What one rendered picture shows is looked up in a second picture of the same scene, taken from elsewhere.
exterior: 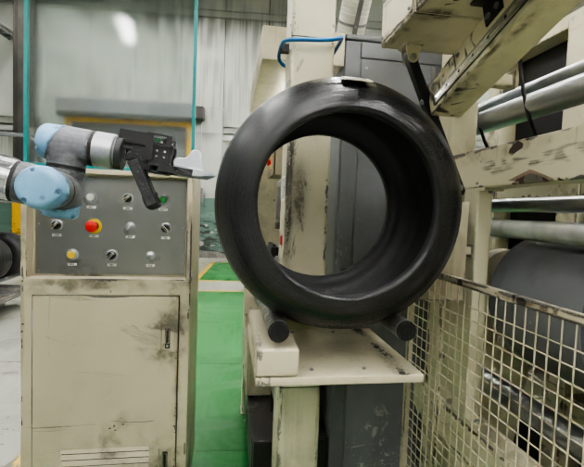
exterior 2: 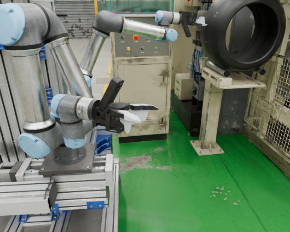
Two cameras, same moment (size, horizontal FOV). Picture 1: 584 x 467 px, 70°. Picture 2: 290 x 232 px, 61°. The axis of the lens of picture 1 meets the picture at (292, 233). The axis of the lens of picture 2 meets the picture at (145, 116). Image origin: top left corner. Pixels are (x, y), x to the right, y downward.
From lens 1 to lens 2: 1.09 m
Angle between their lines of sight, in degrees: 22
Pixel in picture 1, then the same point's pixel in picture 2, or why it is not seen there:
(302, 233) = not seen: hidden behind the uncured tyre
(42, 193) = (173, 37)
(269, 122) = (231, 8)
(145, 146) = (187, 16)
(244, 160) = (223, 22)
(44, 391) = (123, 98)
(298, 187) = not seen: hidden behind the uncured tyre
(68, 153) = (166, 21)
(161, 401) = (161, 100)
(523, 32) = not seen: outside the picture
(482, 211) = (287, 28)
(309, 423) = (217, 104)
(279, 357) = (226, 80)
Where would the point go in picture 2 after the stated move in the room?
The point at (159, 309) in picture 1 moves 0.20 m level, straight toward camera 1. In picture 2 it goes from (161, 68) to (169, 73)
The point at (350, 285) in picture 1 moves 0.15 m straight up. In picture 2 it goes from (239, 58) to (242, 38)
